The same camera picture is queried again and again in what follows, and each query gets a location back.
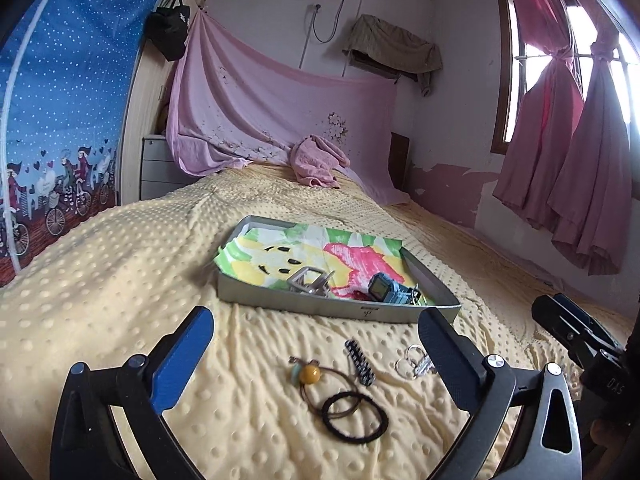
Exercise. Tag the blue printed wardrobe cover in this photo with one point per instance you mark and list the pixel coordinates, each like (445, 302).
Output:
(65, 110)

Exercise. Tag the silver metal buckle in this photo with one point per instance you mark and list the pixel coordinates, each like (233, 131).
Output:
(320, 290)

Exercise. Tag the black and white hair clip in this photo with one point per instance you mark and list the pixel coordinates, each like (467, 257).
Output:
(358, 361)

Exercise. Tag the pink hanging sheet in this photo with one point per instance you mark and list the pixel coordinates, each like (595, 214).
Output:
(260, 100)

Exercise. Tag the olive cloth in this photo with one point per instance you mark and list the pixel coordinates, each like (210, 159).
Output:
(390, 40)

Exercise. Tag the grey metal tray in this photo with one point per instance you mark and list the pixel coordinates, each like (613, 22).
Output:
(300, 305)

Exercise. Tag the pink curtain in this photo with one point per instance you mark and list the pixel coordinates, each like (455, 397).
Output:
(542, 125)
(595, 170)

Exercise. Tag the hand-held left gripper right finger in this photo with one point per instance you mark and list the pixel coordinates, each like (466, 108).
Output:
(447, 360)

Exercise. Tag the black bag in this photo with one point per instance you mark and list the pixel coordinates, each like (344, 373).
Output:
(167, 27)

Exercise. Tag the brown headboard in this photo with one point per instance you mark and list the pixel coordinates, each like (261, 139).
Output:
(400, 160)

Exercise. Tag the grey drawer cabinet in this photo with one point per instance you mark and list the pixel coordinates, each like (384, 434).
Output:
(155, 170)

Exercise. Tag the silver rings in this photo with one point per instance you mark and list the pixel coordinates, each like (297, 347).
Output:
(422, 367)

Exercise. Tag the blue wrist watch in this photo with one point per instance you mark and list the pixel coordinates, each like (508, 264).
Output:
(381, 287)

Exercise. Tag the colourful printed cloth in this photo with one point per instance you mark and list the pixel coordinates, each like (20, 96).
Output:
(280, 255)

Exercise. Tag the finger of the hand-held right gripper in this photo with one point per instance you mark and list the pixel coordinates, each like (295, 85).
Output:
(575, 306)
(547, 312)

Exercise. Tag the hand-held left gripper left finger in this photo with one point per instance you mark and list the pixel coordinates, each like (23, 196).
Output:
(182, 362)

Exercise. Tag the pink towel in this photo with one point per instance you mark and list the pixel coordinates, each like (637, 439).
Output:
(320, 160)

